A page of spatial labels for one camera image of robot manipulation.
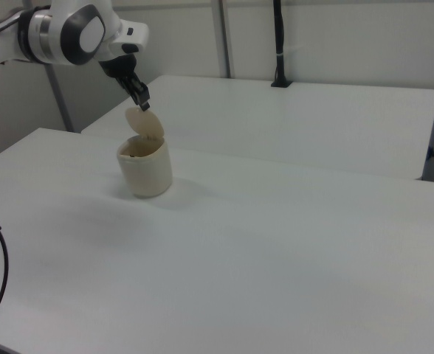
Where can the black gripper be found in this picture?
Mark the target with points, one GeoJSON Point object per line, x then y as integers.
{"type": "Point", "coordinates": [119, 67]}

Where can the cream trash bin lid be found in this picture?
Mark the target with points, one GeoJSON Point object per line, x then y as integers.
{"type": "Point", "coordinates": [145, 123]}

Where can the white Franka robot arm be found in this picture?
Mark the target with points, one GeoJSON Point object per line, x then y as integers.
{"type": "Point", "coordinates": [58, 33]}

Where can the cream round trash bin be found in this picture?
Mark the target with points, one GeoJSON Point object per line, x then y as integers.
{"type": "Point", "coordinates": [148, 175]}

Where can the white table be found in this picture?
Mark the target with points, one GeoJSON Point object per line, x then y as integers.
{"type": "Point", "coordinates": [294, 121]}

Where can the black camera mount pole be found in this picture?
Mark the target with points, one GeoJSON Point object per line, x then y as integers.
{"type": "Point", "coordinates": [278, 37]}

